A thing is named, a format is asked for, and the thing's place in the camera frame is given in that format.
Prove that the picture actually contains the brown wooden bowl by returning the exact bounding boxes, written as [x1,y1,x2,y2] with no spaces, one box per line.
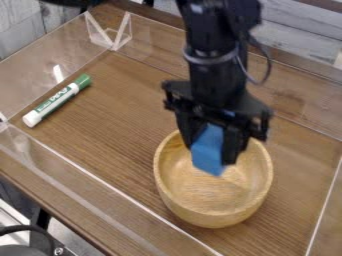
[153,130,273,229]

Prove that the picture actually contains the blue rectangular block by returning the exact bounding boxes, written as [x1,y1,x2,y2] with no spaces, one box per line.
[190,125,224,176]

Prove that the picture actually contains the black cable on floor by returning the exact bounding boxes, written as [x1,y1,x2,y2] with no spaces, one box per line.
[0,225,49,256]

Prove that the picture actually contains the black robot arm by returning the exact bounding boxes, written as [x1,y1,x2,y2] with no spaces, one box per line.
[161,0,272,165]

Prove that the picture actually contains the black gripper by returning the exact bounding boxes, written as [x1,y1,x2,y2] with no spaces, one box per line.
[161,80,272,165]

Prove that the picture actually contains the green white marker pen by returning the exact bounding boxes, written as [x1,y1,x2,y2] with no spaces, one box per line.
[22,74,92,128]

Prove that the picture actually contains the black table leg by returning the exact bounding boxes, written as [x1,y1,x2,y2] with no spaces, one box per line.
[34,208,50,230]

